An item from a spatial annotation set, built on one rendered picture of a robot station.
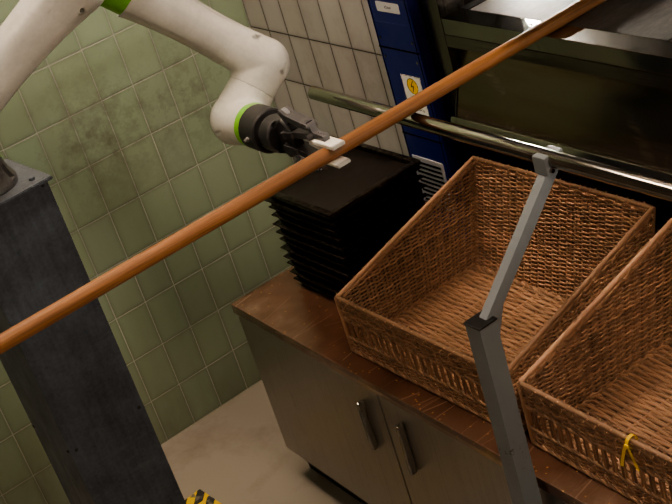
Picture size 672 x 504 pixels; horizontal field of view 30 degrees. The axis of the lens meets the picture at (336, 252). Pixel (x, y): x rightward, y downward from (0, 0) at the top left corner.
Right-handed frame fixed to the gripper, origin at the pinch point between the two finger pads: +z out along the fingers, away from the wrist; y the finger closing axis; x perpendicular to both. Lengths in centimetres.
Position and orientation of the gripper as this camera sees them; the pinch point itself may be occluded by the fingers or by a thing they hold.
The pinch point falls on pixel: (331, 151)
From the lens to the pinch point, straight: 234.5
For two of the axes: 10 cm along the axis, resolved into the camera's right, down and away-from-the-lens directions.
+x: -7.7, 4.8, -4.1
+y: 2.7, 8.4, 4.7
